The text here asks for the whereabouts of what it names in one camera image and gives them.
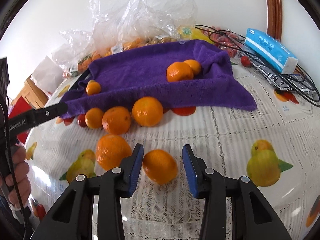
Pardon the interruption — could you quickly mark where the blue tissue pack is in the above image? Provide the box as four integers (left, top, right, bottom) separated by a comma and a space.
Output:
245, 28, 298, 74

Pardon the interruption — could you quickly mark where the yellow snack bag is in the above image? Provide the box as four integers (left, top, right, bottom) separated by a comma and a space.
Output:
178, 26, 214, 44

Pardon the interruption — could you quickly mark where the red paper bag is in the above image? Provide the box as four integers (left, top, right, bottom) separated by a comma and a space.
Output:
9, 96, 32, 144

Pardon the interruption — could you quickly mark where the wooden chair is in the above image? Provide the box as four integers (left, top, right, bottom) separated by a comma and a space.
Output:
11, 76, 48, 109

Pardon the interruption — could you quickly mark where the large orange with stem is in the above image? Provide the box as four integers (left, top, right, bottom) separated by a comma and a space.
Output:
167, 62, 194, 82

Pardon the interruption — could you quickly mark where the bag of red fruits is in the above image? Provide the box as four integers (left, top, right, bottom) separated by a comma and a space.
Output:
208, 27, 245, 58

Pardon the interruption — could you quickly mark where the small orange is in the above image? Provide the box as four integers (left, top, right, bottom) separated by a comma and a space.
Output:
85, 107, 104, 129
86, 81, 101, 96
184, 59, 202, 76

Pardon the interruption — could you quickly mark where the white plastic bag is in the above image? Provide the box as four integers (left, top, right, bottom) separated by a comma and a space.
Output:
30, 57, 63, 94

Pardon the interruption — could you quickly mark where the large round orange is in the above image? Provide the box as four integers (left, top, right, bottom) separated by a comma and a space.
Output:
95, 134, 132, 171

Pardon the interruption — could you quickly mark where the black tray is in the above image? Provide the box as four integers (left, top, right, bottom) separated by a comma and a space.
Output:
69, 69, 91, 90

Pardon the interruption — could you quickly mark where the brown wooden door frame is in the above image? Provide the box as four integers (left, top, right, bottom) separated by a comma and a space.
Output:
266, 0, 283, 41

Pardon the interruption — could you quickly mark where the clear bag of oranges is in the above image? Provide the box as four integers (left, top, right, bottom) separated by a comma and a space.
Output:
53, 30, 101, 77

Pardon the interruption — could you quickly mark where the orange near towel edge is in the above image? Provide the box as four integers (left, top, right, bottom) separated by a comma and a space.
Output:
132, 96, 163, 127

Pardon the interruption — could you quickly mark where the small red tomato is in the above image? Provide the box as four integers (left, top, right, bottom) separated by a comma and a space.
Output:
63, 117, 74, 126

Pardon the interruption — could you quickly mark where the small red apple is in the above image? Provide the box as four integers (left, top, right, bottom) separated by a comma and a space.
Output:
77, 114, 87, 127

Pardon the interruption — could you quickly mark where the purple towel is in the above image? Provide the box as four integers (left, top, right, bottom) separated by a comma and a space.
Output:
61, 40, 257, 119

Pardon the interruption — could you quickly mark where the grey checkered cloth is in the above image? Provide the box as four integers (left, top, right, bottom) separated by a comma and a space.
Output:
249, 55, 317, 96

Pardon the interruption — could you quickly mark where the red cherry tomato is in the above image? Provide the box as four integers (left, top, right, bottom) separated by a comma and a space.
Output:
240, 56, 251, 67

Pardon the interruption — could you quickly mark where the white fruit print tablecloth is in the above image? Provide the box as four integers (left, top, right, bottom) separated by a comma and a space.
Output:
26, 65, 319, 239

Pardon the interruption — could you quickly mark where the oval orange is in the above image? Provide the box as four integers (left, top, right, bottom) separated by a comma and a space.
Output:
143, 149, 178, 185

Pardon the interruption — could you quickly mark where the black cable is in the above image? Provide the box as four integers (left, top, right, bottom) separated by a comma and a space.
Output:
195, 24, 320, 107

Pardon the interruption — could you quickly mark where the person's left hand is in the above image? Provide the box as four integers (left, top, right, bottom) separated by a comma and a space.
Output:
1, 145, 31, 212

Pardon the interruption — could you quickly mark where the clear bag of kumquats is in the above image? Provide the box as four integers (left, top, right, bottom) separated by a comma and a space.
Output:
89, 0, 197, 56

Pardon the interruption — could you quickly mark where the medium orange on table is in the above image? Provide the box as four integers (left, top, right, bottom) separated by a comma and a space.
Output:
102, 106, 132, 135

